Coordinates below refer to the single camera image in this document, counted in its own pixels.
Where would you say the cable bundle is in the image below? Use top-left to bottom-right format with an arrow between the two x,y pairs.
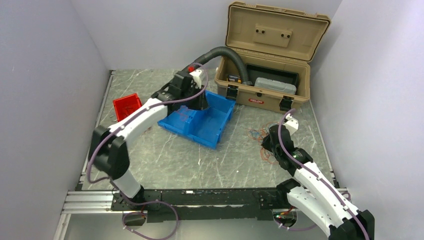
245,122 -> 282,165

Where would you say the grey plastic organizer case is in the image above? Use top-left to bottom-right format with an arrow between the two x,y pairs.
254,77 -> 297,95

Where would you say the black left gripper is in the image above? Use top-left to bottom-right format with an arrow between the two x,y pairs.
181,84 -> 210,111

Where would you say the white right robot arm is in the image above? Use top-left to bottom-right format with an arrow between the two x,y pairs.
262,125 -> 375,240

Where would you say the orange cable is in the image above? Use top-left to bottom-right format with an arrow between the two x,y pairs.
175,109 -> 191,122

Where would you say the tan plastic toolbox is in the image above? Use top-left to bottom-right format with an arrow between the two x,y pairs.
214,1 -> 331,113

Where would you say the black tray in toolbox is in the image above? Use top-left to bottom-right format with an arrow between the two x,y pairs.
246,64 -> 300,87

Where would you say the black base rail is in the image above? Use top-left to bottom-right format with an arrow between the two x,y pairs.
111,187 -> 291,223

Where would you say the grey corrugated hose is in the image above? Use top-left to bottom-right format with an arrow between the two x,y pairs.
180,45 -> 250,87

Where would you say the blue two-compartment plastic bin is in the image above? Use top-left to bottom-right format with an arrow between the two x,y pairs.
157,91 -> 236,149

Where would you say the red plastic bin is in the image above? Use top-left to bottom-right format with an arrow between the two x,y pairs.
112,93 -> 142,122

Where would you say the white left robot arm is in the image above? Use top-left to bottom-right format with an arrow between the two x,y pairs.
86,69 -> 209,210

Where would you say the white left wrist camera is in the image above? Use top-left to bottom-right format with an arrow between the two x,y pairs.
188,66 -> 206,89

